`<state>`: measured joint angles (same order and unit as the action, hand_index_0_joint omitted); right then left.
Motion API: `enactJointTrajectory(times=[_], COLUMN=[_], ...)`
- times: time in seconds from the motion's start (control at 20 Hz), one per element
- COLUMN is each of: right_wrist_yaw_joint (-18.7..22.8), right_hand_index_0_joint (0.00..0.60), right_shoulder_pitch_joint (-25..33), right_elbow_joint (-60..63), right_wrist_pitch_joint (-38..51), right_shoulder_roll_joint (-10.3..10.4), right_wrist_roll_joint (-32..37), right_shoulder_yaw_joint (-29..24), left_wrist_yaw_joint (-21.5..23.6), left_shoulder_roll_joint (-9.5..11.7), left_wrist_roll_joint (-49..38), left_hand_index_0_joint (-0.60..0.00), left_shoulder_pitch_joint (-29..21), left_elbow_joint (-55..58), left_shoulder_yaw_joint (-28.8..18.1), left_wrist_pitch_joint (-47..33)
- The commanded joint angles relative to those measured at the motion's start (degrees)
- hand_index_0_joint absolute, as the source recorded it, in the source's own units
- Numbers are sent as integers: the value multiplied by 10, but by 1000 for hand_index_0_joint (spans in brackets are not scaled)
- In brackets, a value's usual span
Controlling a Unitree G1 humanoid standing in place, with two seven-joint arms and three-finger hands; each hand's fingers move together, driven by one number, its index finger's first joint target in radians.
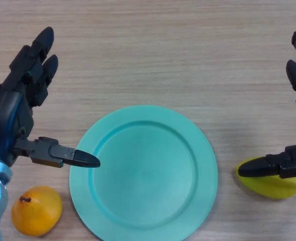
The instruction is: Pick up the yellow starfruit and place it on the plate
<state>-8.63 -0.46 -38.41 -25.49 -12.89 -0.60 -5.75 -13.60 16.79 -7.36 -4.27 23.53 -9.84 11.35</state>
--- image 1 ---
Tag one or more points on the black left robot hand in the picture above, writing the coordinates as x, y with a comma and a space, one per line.
7, 108

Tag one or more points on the yellow starfruit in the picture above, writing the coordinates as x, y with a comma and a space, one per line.
276, 187

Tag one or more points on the green round plate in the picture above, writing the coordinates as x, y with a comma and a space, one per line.
144, 173

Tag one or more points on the orange pear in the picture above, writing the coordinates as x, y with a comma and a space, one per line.
36, 212

